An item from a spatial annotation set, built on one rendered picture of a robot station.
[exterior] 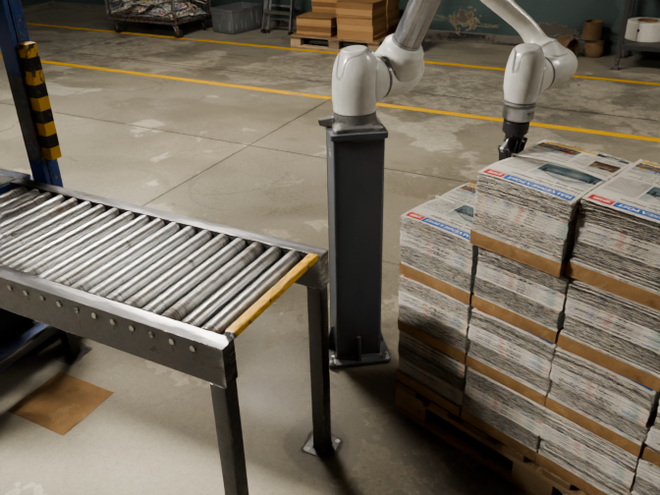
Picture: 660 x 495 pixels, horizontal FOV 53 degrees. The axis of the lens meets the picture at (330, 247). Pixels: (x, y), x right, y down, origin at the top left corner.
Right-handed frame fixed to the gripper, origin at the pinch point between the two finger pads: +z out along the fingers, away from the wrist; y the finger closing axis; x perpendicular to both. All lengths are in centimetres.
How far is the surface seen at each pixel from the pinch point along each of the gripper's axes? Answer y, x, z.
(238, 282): -78, 34, 17
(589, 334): -18, -42, 25
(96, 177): 14, 322, 109
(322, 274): -52, 28, 23
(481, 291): -18.5, -7.7, 27.6
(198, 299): -90, 36, 18
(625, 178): 0.5, -34.0, -12.7
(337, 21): 408, 478, 82
